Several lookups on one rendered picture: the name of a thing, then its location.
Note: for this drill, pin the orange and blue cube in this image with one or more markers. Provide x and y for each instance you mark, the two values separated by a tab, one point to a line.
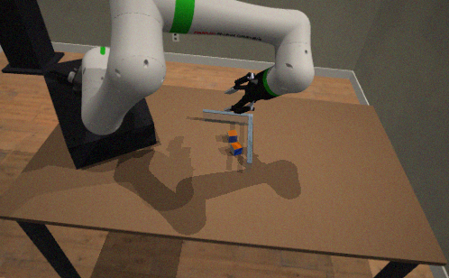
232	136

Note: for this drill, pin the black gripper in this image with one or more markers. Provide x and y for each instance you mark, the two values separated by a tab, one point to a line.
250	96

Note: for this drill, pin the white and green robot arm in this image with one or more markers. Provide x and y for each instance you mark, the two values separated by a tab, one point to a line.
134	67

